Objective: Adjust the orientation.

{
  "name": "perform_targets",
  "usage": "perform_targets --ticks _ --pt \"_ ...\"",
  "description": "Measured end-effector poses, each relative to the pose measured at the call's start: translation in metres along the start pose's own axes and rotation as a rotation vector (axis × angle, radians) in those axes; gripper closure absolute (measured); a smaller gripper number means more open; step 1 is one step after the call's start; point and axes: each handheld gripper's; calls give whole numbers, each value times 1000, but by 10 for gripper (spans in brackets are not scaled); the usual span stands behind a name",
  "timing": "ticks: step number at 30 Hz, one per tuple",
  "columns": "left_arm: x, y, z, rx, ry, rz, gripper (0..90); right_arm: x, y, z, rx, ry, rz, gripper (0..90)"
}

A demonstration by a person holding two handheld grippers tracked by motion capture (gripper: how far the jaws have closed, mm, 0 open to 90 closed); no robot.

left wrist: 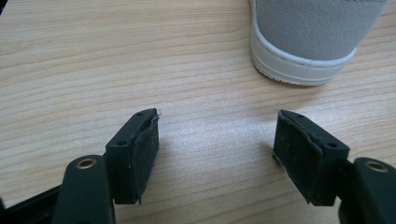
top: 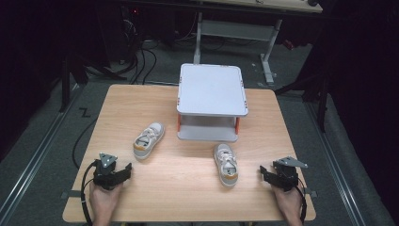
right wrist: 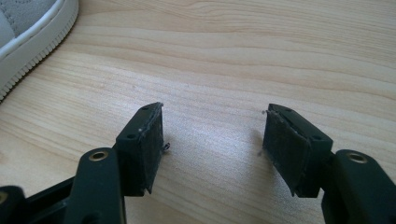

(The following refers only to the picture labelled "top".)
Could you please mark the metal floor rail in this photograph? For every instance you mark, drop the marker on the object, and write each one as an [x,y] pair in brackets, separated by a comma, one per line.
[335,166]
[34,160]

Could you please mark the small red object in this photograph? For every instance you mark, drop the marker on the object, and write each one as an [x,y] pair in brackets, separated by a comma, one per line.
[288,44]

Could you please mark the white two-tier shoe rack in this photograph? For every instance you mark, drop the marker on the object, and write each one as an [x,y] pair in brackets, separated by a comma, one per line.
[211,91]

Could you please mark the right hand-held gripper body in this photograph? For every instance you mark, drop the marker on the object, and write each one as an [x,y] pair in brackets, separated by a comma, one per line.
[285,177]

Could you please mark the grey tape strip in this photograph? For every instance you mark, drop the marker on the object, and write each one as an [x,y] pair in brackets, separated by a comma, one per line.
[71,194]
[310,192]

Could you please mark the desk with white metal legs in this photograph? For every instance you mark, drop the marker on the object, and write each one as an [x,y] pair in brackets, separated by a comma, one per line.
[238,29]

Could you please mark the person's left hand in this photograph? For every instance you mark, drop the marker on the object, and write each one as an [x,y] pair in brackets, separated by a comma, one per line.
[105,201]

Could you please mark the white and grey sneaker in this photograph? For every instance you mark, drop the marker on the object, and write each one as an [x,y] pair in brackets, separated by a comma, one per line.
[226,166]
[147,141]

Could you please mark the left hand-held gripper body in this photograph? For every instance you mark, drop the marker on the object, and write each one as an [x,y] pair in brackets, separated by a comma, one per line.
[105,175]

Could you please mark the person's right hand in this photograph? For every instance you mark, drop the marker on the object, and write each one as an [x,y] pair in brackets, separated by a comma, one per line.
[290,202]

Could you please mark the black metal stand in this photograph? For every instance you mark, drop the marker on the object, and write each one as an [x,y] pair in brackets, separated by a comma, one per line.
[66,84]
[321,100]

